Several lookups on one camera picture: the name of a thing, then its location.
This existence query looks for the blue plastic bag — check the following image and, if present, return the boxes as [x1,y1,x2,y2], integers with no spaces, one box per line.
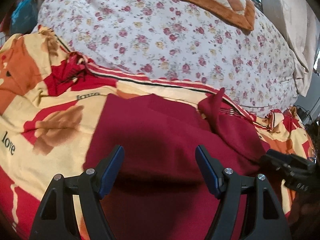
[10,0,37,34]

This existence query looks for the beige curtain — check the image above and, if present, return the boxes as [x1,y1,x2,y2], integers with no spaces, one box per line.
[261,0,319,96]

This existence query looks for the white floral quilt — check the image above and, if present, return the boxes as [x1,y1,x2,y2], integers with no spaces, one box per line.
[37,0,298,116]

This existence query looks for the dark red knit garment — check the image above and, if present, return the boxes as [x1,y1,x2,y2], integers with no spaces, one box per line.
[84,91,270,239]

